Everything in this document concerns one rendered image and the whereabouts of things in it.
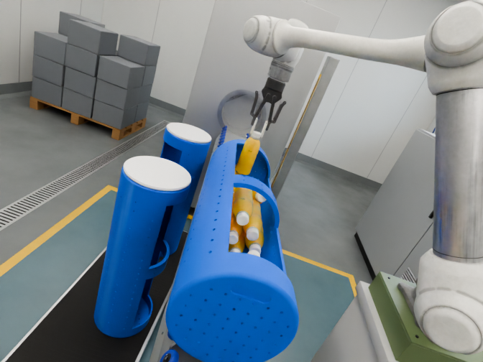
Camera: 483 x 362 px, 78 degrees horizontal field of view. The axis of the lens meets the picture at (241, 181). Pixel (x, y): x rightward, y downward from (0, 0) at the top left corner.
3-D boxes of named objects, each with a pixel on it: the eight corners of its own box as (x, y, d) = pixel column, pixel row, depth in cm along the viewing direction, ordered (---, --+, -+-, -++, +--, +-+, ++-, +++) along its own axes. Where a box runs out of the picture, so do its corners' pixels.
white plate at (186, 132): (185, 121, 196) (185, 122, 197) (157, 124, 172) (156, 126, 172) (219, 138, 188) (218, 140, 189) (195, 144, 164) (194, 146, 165)
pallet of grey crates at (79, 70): (144, 126, 453) (162, 46, 405) (118, 140, 380) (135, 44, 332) (70, 98, 450) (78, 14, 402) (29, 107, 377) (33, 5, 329)
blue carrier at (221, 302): (254, 202, 150) (279, 153, 138) (264, 381, 70) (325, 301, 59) (200, 181, 145) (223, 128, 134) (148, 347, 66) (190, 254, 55)
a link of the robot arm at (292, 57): (279, 63, 119) (260, 55, 109) (295, 21, 113) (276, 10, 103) (301, 71, 114) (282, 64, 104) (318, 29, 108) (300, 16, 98)
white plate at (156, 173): (123, 184, 106) (123, 187, 106) (197, 192, 118) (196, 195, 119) (123, 151, 128) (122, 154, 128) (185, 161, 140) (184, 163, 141)
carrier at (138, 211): (91, 342, 141) (152, 335, 154) (122, 187, 106) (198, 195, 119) (95, 293, 164) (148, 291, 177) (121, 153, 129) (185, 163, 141)
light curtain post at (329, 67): (238, 278, 234) (337, 59, 166) (238, 284, 229) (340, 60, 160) (231, 276, 233) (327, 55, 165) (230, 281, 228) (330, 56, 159)
